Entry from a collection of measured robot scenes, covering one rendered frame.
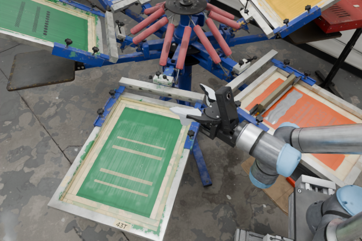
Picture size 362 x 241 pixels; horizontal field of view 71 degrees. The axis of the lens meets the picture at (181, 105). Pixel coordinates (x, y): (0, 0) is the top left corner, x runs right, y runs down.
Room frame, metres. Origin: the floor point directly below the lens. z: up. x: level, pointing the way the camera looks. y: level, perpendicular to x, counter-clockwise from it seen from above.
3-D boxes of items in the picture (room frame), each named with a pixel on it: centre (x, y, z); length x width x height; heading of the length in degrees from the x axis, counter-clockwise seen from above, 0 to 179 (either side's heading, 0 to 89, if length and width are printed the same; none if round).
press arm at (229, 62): (1.36, -0.38, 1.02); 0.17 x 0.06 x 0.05; 44
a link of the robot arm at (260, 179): (0.33, -0.25, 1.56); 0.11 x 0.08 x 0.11; 141
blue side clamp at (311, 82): (1.32, -0.80, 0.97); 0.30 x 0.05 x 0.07; 44
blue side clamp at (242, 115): (0.94, -0.40, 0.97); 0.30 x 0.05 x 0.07; 44
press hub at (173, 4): (1.72, -0.04, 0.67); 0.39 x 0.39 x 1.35
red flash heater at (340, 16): (2.06, -1.42, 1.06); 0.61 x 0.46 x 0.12; 104
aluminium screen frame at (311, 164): (0.96, -0.77, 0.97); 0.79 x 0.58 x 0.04; 44
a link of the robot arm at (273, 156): (0.32, -0.24, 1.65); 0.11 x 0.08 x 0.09; 51
